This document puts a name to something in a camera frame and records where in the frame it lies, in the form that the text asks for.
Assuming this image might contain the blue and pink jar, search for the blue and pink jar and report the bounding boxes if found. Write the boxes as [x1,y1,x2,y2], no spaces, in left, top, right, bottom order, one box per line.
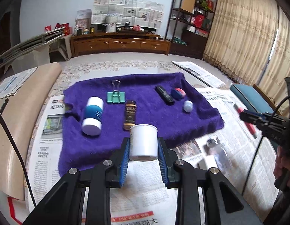
[171,88,186,99]

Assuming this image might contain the dark wooden display shelf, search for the dark wooden display shelf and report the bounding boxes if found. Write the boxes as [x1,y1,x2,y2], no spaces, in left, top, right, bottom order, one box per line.
[165,0,219,60]

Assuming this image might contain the beige patterned curtain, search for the beige patterned curtain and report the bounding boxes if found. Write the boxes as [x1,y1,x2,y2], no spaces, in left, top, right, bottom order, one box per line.
[203,0,290,104]

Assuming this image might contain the white paper booklet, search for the white paper booklet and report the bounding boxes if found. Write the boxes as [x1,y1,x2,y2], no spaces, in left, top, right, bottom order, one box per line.
[0,67,38,101]

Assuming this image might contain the dark wooden door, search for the dark wooden door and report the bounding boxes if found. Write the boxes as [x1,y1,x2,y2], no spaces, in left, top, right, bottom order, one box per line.
[0,12,11,59]

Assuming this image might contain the pale wall poster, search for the pale wall poster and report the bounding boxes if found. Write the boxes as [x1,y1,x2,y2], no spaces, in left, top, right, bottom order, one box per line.
[75,9,92,27]

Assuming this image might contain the white charger plug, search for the white charger plug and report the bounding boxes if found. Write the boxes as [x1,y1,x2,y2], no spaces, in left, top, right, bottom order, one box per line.
[198,156,220,170]

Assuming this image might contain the folded newspaper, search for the folded newspaper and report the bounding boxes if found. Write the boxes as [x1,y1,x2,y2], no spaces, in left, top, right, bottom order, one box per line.
[171,61,226,88]

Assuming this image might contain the cardboard box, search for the cardboard box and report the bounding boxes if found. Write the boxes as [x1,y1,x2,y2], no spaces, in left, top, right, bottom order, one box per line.
[180,0,196,13]

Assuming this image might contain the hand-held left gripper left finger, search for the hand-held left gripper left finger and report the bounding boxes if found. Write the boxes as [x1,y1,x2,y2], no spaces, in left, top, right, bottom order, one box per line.
[23,137,133,225]

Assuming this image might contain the beige padded bench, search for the beige padded bench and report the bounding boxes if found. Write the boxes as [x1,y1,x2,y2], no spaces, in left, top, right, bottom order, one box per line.
[0,62,63,201]

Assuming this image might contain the red shelf gift box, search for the red shelf gift box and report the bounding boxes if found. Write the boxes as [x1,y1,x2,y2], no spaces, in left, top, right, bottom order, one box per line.
[191,15,205,26]

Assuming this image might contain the white and blue bottle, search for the white and blue bottle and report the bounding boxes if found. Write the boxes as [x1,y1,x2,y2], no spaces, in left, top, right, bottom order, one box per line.
[81,97,105,136]

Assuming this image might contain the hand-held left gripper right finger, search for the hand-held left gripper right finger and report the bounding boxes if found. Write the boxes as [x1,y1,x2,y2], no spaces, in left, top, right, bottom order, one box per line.
[158,136,264,225]

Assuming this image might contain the metal frame stand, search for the metal frame stand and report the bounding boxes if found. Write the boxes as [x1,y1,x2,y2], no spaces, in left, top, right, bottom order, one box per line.
[51,37,72,61]

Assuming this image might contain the white cylindrical cup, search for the white cylindrical cup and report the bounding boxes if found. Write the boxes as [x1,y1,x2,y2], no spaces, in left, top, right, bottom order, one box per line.
[129,124,159,162]

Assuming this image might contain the black rectangular stick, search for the black rectangular stick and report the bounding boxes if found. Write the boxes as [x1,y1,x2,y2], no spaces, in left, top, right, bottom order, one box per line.
[155,85,175,105]

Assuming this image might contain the person's right hand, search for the person's right hand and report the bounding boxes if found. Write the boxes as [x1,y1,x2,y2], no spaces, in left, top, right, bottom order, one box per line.
[273,144,290,191]

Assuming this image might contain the black cable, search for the black cable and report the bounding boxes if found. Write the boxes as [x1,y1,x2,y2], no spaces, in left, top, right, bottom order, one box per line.
[242,93,290,194]
[0,108,37,208]

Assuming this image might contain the grey folded bed frame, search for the grey folded bed frame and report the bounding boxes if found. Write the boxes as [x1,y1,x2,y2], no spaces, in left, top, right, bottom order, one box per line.
[0,27,66,69]

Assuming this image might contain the spread newspaper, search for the spread newspaper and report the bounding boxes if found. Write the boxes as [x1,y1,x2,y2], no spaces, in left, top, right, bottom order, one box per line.
[28,87,286,225]

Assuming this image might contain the pink highlighter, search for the pink highlighter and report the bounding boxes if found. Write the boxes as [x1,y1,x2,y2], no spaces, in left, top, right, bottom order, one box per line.
[234,103,258,139]

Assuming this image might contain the teal cushioned chair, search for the teal cushioned chair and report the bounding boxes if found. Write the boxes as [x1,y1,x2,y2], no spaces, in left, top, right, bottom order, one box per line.
[229,83,280,113]

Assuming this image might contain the green binder clip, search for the green binder clip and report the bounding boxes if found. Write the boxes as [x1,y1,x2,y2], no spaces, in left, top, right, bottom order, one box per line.
[106,80,126,105]

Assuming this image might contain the person's right forearm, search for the person's right forearm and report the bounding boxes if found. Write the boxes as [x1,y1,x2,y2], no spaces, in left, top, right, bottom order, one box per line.
[262,186,290,225]

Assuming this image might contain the clear plastic bottle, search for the clear plastic bottle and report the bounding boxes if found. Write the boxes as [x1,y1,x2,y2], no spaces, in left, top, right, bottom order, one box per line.
[205,137,230,169]

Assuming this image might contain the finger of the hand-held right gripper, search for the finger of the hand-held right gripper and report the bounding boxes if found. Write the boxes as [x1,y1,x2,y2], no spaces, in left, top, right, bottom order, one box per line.
[239,110,265,125]

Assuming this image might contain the white wrapped bundle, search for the white wrapped bundle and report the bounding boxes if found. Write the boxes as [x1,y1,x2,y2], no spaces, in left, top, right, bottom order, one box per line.
[105,15,118,33]

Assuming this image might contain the newspaper covered television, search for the newspaper covered television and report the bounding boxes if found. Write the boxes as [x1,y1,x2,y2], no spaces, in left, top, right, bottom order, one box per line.
[91,0,164,30]

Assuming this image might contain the red gift boxes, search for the red gift boxes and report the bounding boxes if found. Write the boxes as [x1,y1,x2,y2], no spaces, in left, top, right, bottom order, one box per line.
[44,23,72,36]

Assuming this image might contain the purple towel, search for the purple towel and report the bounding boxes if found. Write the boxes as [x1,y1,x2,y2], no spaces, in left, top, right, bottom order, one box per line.
[59,73,225,177]

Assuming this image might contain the wooden television cabinet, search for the wooden television cabinet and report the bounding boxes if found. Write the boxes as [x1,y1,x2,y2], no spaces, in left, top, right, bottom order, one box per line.
[70,32,171,58]

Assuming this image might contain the patterned beige tablecloth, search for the patterned beige tablecloth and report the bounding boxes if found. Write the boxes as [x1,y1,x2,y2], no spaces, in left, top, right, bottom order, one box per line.
[52,60,199,96]

